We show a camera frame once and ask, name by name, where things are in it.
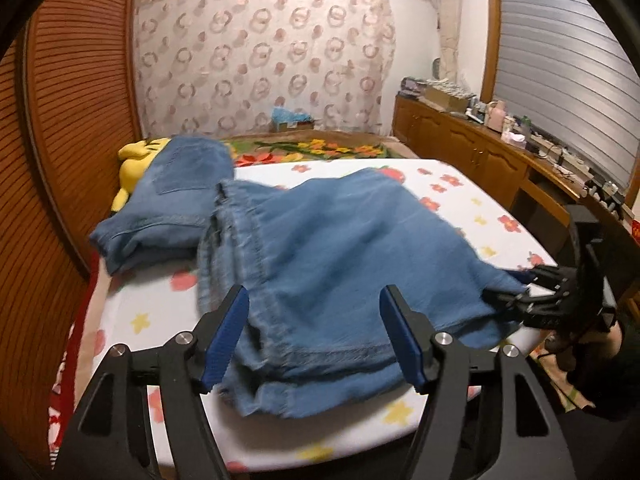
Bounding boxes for wooden cabinet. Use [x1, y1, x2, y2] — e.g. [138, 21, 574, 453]
[392, 95, 640, 306]

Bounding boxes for clutter of small items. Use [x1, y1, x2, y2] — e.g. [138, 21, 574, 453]
[400, 57, 626, 211]

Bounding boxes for blue item on box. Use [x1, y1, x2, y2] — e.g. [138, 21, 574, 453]
[270, 106, 316, 133]

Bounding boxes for pink kettle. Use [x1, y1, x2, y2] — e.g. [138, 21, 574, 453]
[485, 100, 507, 132]

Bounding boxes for white lace curtain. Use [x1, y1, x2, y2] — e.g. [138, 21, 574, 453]
[432, 0, 461, 86]

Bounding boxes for brown floral blanket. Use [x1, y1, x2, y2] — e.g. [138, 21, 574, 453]
[220, 132, 416, 168]

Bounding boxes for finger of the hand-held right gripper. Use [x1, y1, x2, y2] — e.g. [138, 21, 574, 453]
[482, 287, 573, 331]
[515, 265, 576, 296]

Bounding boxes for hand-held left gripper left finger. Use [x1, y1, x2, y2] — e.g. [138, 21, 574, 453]
[52, 284, 250, 480]

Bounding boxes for grey window blinds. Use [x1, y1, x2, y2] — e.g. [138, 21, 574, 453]
[492, 0, 640, 191]

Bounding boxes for blue denim pants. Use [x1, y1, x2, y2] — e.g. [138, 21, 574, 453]
[90, 134, 531, 418]

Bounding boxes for cardboard box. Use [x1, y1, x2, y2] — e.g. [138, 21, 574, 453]
[424, 85, 476, 114]

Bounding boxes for yellow plush toy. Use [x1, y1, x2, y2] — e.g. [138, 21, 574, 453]
[111, 137, 171, 213]

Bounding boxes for wooden louvered panel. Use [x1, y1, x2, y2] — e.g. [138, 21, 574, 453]
[0, 0, 143, 466]

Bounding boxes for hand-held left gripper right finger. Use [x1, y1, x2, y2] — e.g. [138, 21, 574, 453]
[379, 284, 576, 480]

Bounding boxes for ring patterned curtain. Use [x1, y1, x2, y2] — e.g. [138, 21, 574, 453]
[134, 0, 396, 138]

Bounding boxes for white floral bed sheet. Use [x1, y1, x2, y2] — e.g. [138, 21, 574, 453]
[50, 159, 558, 473]

